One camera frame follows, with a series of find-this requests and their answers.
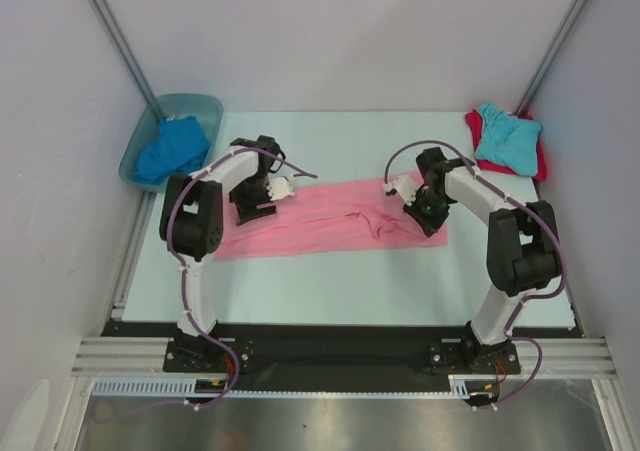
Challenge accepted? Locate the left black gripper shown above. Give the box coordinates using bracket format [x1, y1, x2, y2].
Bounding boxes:
[229, 173, 277, 225]

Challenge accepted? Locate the pink t shirt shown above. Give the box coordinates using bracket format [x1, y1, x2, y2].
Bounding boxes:
[214, 178, 448, 260]

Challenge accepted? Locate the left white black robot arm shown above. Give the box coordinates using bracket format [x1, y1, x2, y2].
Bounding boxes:
[159, 135, 286, 371]

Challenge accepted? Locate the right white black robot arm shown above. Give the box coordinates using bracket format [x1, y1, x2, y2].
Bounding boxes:
[386, 147, 566, 372]

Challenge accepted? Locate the blue crumpled t shirt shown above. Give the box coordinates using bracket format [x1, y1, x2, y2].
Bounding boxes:
[133, 116, 211, 185]

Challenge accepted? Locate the red folded t shirt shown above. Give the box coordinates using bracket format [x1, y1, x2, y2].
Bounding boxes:
[465, 103, 547, 181]

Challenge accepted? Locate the teal folded t shirt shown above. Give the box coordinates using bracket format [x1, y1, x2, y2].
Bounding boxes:
[475, 103, 542, 177]

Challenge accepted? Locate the teal plastic bin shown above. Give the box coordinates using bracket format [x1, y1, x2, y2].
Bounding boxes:
[119, 93, 223, 193]

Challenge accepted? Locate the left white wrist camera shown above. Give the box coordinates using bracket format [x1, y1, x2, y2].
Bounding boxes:
[266, 176, 295, 202]

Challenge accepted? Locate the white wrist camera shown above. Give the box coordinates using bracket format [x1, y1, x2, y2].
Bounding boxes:
[383, 175, 420, 206]
[266, 176, 295, 202]

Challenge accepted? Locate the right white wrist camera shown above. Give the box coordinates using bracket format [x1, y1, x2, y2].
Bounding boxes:
[383, 175, 420, 206]

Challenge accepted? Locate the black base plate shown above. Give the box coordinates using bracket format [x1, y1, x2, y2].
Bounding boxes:
[101, 320, 582, 393]

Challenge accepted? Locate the right slotted cable duct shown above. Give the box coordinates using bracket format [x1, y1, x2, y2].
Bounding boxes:
[448, 375, 503, 400]

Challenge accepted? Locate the slotted cable duct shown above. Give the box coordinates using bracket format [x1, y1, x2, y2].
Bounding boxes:
[448, 375, 503, 400]
[93, 377, 227, 398]

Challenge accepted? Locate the front aluminium rail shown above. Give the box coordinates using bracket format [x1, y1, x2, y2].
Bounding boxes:
[71, 337, 617, 380]

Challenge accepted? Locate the left slotted cable duct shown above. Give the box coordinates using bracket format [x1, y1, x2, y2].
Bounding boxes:
[93, 377, 227, 398]

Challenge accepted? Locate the left aluminium corner post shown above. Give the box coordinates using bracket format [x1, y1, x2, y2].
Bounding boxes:
[88, 0, 156, 105]

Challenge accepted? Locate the aluminium corner post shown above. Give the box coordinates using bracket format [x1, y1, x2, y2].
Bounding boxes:
[515, 0, 591, 117]
[88, 0, 156, 105]

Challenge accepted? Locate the right aluminium corner post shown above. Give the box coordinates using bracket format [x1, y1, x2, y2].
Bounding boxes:
[515, 0, 591, 117]

